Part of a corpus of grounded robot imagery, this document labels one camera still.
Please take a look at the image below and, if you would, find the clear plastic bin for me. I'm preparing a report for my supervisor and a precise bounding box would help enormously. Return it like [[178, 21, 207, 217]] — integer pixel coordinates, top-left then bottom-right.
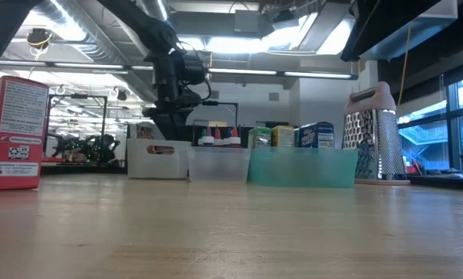
[[187, 146, 252, 183]]

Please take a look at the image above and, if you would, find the silver ventilation duct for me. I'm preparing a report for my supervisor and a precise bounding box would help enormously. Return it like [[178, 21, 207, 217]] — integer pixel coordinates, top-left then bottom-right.
[[299, 11, 356, 55]]

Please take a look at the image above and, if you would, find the white plastic bin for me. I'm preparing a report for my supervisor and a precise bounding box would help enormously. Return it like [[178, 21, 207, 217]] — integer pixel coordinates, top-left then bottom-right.
[[126, 138, 193, 181]]

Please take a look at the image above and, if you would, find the yellow box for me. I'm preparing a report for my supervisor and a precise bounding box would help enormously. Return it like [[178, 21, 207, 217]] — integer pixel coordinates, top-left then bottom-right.
[[270, 125, 296, 149]]

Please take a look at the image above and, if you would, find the brown orange snack packet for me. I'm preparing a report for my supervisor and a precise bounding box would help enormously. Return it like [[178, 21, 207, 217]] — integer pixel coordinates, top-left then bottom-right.
[[136, 122, 156, 140]]

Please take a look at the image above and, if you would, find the black gantry frame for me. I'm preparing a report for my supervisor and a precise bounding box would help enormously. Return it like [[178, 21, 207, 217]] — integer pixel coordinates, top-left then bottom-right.
[[47, 94, 108, 135], [202, 100, 239, 127]]

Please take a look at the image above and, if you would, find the pink-handled metal box grater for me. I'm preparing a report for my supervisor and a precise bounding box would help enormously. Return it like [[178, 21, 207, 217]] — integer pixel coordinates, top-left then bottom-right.
[[341, 81, 410, 186]]

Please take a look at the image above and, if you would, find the black robot with green lights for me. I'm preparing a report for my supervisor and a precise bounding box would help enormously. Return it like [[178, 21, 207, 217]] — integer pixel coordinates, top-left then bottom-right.
[[43, 131, 121, 164]]

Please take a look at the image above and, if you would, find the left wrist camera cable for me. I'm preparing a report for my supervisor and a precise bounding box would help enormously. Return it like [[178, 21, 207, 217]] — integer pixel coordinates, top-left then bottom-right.
[[177, 40, 214, 105]]

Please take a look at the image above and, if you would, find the green plastic bin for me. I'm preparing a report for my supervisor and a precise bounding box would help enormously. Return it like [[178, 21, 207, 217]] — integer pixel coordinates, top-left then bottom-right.
[[247, 146, 359, 190]]

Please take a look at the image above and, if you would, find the grey ceiling box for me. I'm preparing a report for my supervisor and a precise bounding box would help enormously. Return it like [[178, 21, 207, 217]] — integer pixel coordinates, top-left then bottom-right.
[[234, 9, 260, 34]]

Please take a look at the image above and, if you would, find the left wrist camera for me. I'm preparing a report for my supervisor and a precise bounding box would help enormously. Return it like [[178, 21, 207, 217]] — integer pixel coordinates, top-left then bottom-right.
[[183, 53, 210, 87]]

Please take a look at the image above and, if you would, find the linear tube light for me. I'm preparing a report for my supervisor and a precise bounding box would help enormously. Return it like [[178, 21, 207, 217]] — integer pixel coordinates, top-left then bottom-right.
[[0, 58, 358, 80]]

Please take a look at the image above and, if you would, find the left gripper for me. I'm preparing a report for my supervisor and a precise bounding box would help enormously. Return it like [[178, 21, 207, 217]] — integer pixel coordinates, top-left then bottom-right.
[[142, 50, 202, 143]]

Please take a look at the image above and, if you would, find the black yellow ceiling reel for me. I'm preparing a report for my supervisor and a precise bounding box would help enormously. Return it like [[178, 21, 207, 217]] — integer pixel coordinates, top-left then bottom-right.
[[26, 27, 53, 50]]

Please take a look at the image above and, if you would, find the yellow hanging cord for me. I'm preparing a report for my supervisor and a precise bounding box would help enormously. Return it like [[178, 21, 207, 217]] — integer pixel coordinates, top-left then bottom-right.
[[396, 26, 413, 108]]

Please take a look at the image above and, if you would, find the ceiling light panel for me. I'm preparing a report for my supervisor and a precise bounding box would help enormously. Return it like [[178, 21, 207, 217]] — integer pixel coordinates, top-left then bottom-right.
[[177, 33, 279, 55]]

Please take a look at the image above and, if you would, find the green Apple Jacks cereal box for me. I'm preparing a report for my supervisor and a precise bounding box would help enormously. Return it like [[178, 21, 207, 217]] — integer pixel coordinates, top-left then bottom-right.
[[248, 126, 273, 150]]

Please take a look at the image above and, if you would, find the red cereal box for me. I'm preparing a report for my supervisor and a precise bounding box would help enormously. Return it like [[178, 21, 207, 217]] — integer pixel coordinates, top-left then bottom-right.
[[0, 75, 50, 193]]

